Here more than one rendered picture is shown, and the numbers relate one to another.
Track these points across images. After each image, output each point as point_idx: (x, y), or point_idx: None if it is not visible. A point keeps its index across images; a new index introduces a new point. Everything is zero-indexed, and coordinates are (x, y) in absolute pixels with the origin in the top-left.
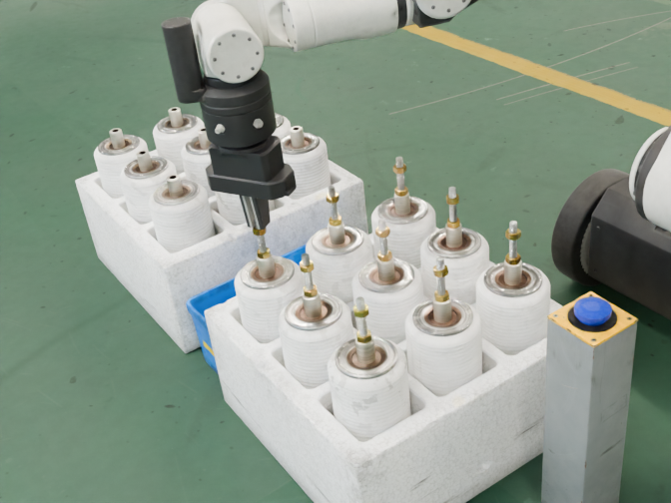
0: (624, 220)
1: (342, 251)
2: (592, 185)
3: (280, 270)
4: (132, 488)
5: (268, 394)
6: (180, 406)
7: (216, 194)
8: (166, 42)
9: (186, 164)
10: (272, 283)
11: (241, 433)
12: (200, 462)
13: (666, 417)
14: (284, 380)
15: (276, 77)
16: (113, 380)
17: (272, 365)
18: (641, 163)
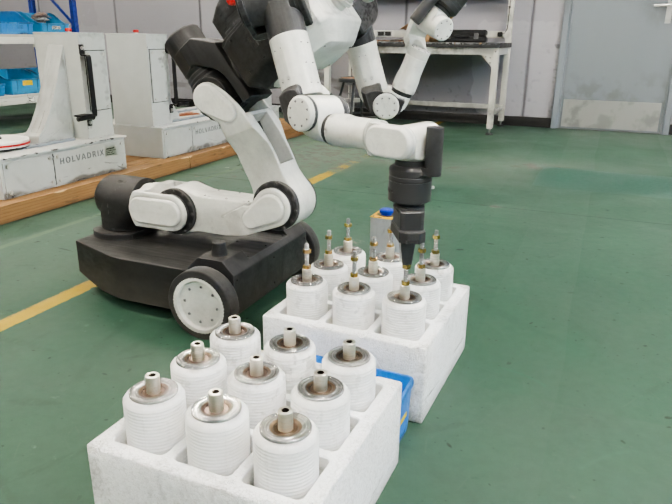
0: (240, 265)
1: (365, 283)
2: (210, 271)
3: (398, 295)
4: (516, 428)
5: (447, 331)
6: (444, 440)
7: (309, 369)
8: (443, 137)
9: (282, 388)
10: (412, 292)
11: (437, 407)
12: (472, 412)
13: None
14: (446, 310)
15: None
16: (457, 487)
17: (441, 316)
18: (288, 199)
